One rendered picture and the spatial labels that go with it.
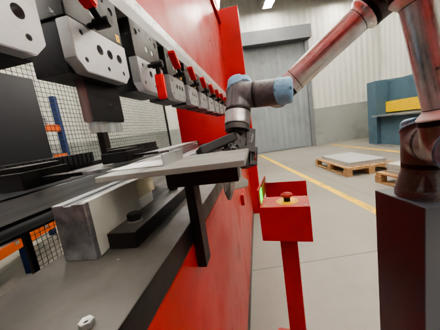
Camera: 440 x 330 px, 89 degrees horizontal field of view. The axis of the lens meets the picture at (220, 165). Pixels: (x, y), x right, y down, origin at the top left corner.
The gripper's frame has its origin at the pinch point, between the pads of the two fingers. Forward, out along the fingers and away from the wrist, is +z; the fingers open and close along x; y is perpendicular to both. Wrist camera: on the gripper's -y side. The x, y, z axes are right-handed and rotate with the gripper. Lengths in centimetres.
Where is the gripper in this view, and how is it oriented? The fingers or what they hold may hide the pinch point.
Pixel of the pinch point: (227, 195)
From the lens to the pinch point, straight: 61.6
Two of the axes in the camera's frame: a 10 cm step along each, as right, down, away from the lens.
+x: -3.1, 1.6, 9.4
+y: 9.5, 1.1, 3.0
